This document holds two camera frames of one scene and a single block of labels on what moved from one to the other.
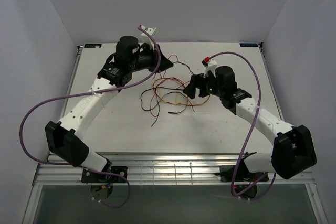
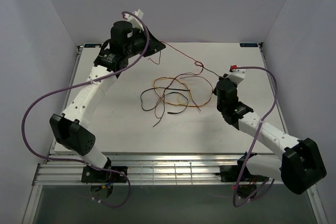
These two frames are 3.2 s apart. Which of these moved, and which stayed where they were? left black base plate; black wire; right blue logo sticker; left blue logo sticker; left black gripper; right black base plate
Moved: black wire; left black gripper
Stayed: left blue logo sticker; right blue logo sticker; left black base plate; right black base plate
